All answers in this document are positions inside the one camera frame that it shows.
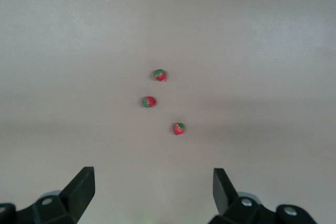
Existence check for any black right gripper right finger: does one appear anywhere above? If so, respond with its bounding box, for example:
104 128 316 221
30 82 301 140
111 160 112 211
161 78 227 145
208 168 318 224

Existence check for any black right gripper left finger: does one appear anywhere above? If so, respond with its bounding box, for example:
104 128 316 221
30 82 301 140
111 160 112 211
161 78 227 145
0 166 96 224

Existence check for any red toy strawberry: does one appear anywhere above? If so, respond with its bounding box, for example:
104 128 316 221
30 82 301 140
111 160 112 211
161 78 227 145
141 95 157 109
172 122 185 136
153 69 167 82

